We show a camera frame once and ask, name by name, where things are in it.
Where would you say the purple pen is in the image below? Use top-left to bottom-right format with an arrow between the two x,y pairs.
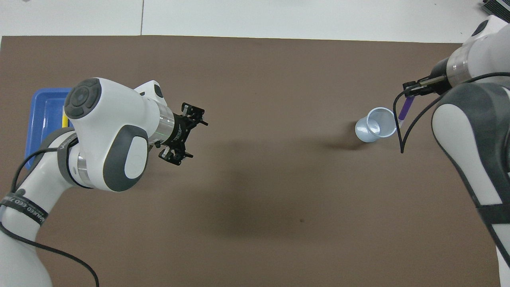
398,96 -> 416,130

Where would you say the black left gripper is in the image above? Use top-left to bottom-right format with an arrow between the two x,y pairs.
159,104 -> 208,165

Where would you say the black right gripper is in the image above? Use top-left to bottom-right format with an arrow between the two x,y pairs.
403,59 -> 453,97

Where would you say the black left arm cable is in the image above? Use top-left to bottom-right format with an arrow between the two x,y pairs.
0,134 -> 100,287

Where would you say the clear plastic cup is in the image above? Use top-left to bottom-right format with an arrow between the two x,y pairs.
355,107 -> 398,143

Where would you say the grey ribbed device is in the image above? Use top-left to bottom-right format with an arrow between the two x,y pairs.
481,0 -> 510,18

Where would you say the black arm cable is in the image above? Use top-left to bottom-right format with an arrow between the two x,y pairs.
392,72 -> 510,154
0,134 -> 100,287

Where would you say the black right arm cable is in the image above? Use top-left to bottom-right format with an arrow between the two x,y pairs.
392,72 -> 510,154

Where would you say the blue plastic tray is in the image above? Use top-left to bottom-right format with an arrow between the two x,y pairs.
25,88 -> 74,170

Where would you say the brown table mat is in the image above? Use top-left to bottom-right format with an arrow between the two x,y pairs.
0,35 -> 502,287

